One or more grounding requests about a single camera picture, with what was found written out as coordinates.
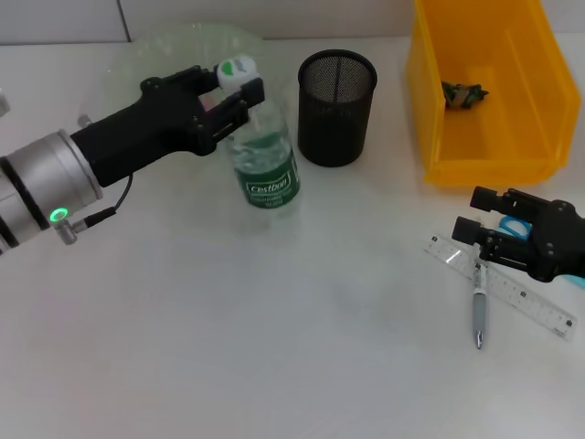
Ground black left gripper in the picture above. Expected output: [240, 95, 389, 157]
[70, 66, 266, 188]

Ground transparent plastic ruler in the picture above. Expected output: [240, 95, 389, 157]
[422, 233, 578, 342]

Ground clear green-label water bottle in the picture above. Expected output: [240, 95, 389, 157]
[217, 54, 303, 211]

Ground grey ballpoint pen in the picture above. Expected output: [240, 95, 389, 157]
[473, 244, 491, 351]

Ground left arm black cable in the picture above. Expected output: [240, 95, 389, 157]
[54, 173, 134, 246]

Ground black mesh pen holder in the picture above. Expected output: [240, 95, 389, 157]
[296, 48, 379, 168]

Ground green translucent fruit bowl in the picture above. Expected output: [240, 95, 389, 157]
[102, 22, 293, 152]

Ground blue-handled scissors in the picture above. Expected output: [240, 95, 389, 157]
[495, 217, 585, 289]

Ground yellow plastic bin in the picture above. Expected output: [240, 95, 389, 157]
[405, 0, 582, 187]

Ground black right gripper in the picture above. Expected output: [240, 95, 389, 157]
[451, 186, 585, 284]

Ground green plastic wrapper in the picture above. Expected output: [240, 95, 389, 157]
[441, 80, 490, 111]

